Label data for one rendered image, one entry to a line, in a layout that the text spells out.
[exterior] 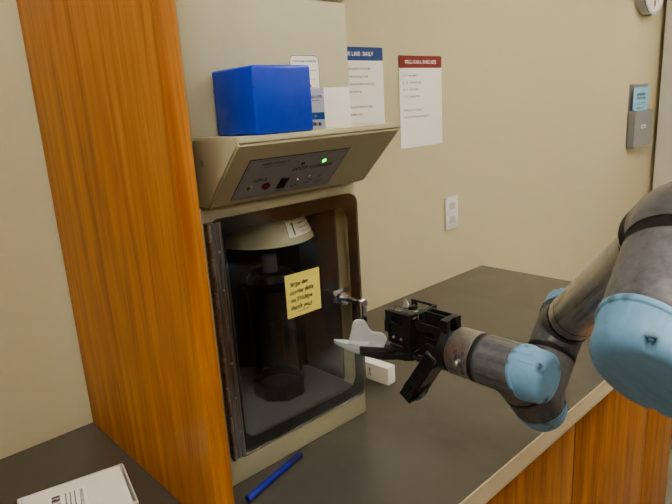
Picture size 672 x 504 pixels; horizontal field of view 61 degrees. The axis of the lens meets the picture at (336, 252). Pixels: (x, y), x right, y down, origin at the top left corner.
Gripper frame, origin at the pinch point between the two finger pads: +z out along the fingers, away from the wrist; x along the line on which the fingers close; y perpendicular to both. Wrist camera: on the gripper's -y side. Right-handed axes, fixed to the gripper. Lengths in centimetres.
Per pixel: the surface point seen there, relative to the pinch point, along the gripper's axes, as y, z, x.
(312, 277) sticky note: 11.2, 4.5, 7.4
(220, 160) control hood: 33.5, -1.4, 26.8
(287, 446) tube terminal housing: -18.7, 5.7, 15.0
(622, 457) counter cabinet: -52, -21, -70
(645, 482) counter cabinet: -69, -21, -89
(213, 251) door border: 19.9, 4.5, 26.0
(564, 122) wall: 27, 49, -177
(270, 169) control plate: 31.4, -1.9, 19.1
